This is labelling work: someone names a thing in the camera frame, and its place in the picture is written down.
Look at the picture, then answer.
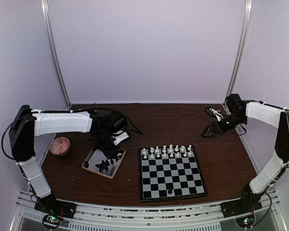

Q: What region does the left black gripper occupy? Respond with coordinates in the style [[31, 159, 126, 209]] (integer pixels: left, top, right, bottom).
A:
[[94, 131, 121, 159]]

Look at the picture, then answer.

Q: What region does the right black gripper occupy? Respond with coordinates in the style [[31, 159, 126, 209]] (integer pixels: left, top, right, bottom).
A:
[[201, 112, 246, 138]]

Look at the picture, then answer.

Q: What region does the black grey chessboard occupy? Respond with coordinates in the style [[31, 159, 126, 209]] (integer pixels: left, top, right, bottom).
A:
[[138, 144, 208, 203]]

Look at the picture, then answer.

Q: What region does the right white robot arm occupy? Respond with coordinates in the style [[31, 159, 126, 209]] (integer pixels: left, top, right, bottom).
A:
[[201, 93, 289, 213]]

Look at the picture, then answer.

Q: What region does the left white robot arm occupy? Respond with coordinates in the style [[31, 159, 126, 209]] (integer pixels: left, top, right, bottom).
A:
[[9, 105, 130, 214]]

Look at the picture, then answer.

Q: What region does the wooden rimmed black tray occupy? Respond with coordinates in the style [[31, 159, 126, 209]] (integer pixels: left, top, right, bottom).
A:
[[81, 148, 126, 179]]

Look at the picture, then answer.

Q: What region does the red patterned bowl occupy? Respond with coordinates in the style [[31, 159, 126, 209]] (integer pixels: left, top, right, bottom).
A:
[[49, 137, 70, 156]]

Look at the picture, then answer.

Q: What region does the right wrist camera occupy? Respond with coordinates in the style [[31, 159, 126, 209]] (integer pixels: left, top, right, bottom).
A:
[[204, 106, 224, 121]]

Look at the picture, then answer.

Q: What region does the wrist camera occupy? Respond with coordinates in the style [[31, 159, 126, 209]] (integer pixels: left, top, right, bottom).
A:
[[204, 106, 224, 121], [113, 132, 130, 145]]

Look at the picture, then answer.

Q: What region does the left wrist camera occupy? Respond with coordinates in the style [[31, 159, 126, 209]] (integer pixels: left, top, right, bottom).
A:
[[113, 132, 130, 145]]

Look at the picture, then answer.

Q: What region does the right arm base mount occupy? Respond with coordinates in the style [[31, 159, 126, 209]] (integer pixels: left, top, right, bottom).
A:
[[220, 199, 262, 229]]

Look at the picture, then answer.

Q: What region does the aluminium front rail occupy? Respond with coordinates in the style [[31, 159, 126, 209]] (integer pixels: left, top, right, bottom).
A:
[[7, 190, 289, 231]]

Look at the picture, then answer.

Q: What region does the right aluminium frame post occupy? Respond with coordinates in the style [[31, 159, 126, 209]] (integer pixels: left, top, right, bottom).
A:
[[223, 0, 253, 108]]

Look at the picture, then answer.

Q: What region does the aluminium frame post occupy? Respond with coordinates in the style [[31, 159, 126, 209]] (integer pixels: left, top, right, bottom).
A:
[[40, 0, 71, 108], [223, 0, 253, 108]]

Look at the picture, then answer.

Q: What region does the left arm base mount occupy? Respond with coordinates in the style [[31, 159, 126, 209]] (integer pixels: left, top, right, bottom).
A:
[[34, 200, 77, 230]]

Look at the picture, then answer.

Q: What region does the left aluminium frame post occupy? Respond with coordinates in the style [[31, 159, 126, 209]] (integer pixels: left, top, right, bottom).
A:
[[40, 0, 71, 108]]

